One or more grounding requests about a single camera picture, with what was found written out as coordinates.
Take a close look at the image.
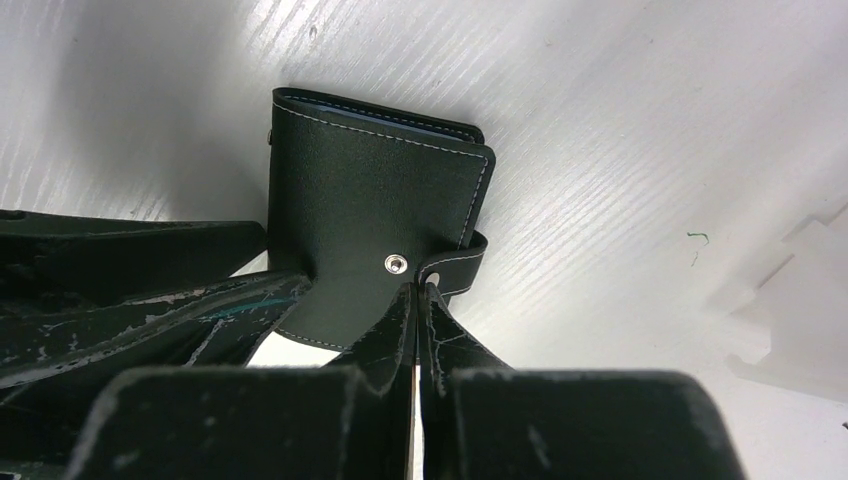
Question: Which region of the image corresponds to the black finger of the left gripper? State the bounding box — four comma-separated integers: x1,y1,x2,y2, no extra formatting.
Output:
1,271,311,464

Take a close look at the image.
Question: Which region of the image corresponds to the white plastic bin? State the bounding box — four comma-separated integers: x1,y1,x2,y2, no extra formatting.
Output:
704,205,847,403

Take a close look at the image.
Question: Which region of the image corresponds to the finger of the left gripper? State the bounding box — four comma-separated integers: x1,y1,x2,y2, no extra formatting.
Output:
1,210,266,312

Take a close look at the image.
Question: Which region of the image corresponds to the black leather card holder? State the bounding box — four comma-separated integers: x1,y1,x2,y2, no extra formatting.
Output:
267,87,496,351

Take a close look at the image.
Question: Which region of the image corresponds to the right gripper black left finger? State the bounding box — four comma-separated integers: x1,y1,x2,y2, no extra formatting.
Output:
65,283,417,479

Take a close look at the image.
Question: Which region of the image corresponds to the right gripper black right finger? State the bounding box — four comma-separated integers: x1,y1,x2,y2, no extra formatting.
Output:
418,284,745,479

